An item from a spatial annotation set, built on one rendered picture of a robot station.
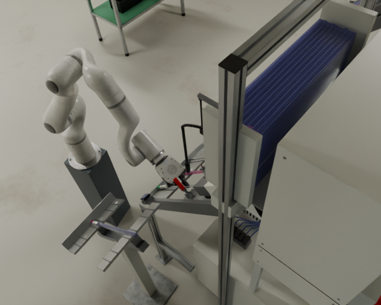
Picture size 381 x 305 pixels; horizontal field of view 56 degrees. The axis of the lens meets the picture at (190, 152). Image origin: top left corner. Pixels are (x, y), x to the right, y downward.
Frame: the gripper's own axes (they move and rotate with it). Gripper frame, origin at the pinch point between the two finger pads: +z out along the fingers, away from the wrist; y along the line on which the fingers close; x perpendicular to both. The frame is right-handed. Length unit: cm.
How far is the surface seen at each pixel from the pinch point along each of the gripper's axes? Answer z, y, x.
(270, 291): 63, -4, -1
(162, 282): 46, -25, 82
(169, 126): -27, 75, 130
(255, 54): -22, -8, -99
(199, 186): 0.3, -6.1, -28.4
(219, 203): 4, -14, -51
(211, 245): 33.3, -4.0, 18.0
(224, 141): -12, -14, -78
